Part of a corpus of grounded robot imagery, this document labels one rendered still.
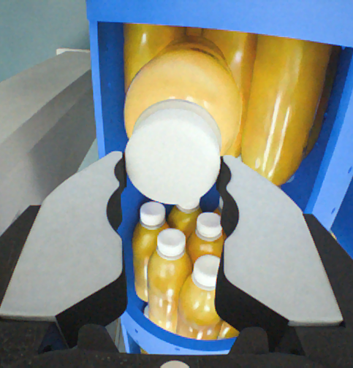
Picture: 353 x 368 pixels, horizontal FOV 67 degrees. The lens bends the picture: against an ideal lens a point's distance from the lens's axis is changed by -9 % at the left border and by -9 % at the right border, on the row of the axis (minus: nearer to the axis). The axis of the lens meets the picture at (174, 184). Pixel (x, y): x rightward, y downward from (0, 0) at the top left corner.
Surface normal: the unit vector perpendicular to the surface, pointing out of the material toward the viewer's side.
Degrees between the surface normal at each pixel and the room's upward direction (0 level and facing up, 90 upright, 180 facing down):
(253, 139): 54
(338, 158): 29
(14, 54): 0
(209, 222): 90
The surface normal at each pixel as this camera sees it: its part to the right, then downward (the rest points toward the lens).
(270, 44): -0.81, 0.29
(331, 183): 0.43, 0.51
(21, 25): 0.00, 0.55
